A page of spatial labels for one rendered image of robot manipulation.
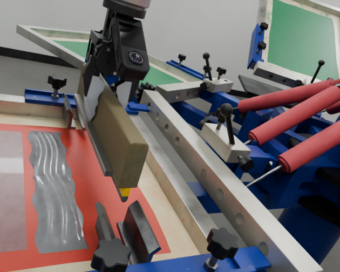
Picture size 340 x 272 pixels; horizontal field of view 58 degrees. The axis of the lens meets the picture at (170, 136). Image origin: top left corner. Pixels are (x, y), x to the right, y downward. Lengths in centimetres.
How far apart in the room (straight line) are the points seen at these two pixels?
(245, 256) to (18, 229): 35
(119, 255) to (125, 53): 28
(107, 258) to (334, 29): 207
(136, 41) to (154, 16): 419
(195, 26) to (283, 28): 309
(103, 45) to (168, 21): 427
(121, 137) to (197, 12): 458
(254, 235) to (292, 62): 137
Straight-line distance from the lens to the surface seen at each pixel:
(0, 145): 72
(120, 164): 44
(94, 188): 63
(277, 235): 55
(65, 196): 59
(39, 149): 71
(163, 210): 62
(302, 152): 82
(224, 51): 540
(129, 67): 45
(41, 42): 150
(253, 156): 78
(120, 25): 51
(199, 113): 128
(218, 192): 63
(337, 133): 87
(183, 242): 57
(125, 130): 44
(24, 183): 61
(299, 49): 193
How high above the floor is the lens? 133
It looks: 24 degrees down
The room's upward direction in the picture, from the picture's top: 19 degrees clockwise
